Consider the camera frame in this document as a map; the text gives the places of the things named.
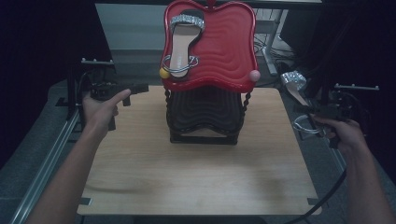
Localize person's left hand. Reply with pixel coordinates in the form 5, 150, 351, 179
81, 89, 133, 133

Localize person's right hand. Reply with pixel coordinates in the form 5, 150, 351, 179
310, 114, 369, 157

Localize red and black shoe rack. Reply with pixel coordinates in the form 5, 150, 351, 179
159, 0, 262, 146

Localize metal floor rail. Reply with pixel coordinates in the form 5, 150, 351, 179
8, 106, 82, 224
305, 97, 378, 224

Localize grey desk panel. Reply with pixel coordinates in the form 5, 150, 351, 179
94, 3, 166, 51

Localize white desk leg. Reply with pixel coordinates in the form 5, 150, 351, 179
261, 8, 290, 77

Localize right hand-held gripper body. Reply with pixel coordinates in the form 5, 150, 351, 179
314, 82, 380, 150

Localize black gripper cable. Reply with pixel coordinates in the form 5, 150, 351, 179
77, 69, 94, 108
285, 167, 348, 224

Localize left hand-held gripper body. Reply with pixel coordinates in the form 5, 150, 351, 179
80, 57, 132, 132

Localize black high-heel sandal silver strap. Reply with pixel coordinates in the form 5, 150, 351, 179
279, 70, 325, 135
161, 8, 206, 83

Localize tangle of floor cables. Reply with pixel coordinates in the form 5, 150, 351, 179
253, 33, 298, 64

